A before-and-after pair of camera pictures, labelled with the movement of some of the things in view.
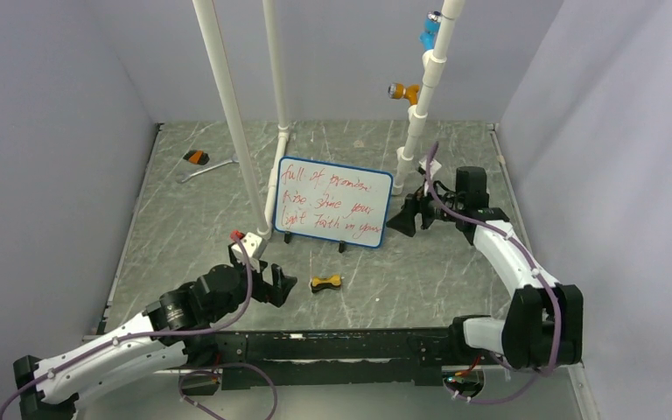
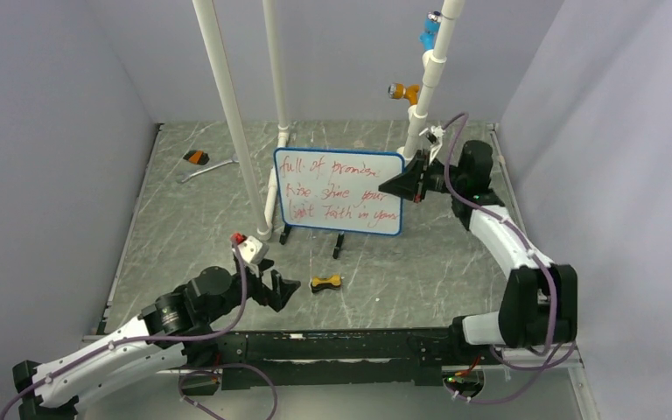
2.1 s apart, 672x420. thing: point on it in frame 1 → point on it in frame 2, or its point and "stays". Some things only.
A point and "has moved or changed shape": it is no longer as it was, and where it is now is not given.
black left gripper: [276, 292] stays
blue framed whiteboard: [333, 202] has moved or changed shape
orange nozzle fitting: [398, 91] stays
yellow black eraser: [318, 284] stays
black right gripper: [416, 203] → [409, 184]
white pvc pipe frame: [423, 93] stays
